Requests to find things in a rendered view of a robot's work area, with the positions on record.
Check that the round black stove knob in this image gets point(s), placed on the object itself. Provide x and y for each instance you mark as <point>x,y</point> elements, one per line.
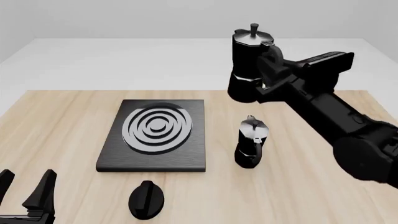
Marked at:
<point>145,202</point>

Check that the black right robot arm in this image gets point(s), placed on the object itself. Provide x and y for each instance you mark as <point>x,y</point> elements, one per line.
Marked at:
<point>335,116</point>

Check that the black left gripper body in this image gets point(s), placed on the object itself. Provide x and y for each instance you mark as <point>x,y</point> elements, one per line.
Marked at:
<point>21,219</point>

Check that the flat black stove plate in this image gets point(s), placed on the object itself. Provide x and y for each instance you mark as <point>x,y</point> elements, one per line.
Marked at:
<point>183,154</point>

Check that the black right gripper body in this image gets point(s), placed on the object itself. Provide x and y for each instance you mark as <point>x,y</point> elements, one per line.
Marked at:
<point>275,79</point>

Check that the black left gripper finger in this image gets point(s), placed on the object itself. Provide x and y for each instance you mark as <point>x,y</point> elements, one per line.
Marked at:
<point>42,196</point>
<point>5,184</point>

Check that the black moka pot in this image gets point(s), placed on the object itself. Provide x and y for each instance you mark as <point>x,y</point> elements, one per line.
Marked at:
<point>248,137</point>
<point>245,63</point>

